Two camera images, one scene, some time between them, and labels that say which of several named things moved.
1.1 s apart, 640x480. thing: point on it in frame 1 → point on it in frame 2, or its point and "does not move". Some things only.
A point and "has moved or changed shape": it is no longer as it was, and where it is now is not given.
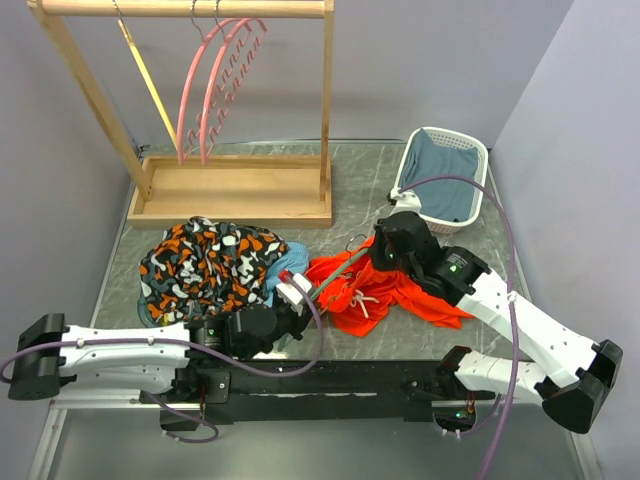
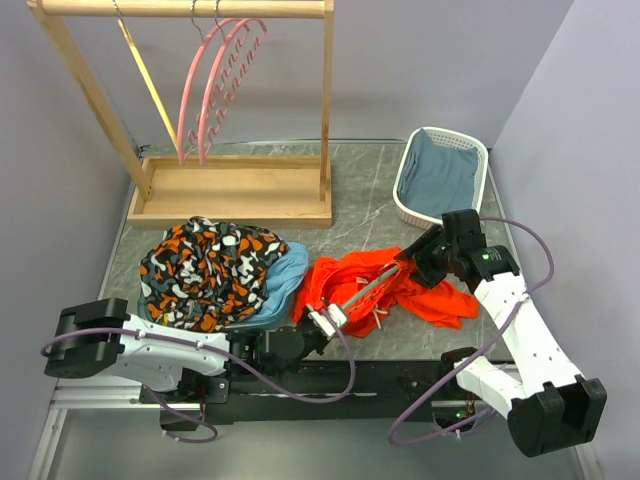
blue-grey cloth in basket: (450, 199) does not move
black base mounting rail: (327, 390) does not move
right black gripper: (377, 243) → (419, 250)
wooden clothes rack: (285, 190) does not move
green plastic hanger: (343, 270) → (372, 286)
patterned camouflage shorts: (202, 267) does not move
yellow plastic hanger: (149, 82) does not move
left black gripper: (300, 322) → (306, 316)
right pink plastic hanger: (230, 65) does not move
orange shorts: (361, 301) has moved or changed shape
